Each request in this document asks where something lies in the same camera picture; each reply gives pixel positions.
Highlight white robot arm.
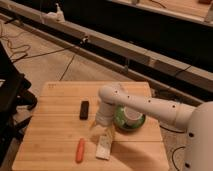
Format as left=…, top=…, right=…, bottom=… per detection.
left=95, top=83, right=213, bottom=171

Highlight orange carrot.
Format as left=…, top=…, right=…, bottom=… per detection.
left=75, top=138, right=85, bottom=163

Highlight black rectangular block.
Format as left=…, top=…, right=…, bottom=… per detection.
left=79, top=101, right=89, bottom=120

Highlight green bowl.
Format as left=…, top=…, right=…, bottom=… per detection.
left=114, top=106, right=146, bottom=131

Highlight white cup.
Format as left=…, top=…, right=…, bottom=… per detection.
left=124, top=108, right=142, bottom=125

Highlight black chair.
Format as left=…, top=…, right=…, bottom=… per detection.
left=0, top=42, right=37, bottom=166

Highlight white object on ledge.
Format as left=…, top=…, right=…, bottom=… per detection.
left=45, top=4, right=65, bottom=22

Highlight black floor cable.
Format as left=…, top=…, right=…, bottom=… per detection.
left=159, top=123, right=188, bottom=171

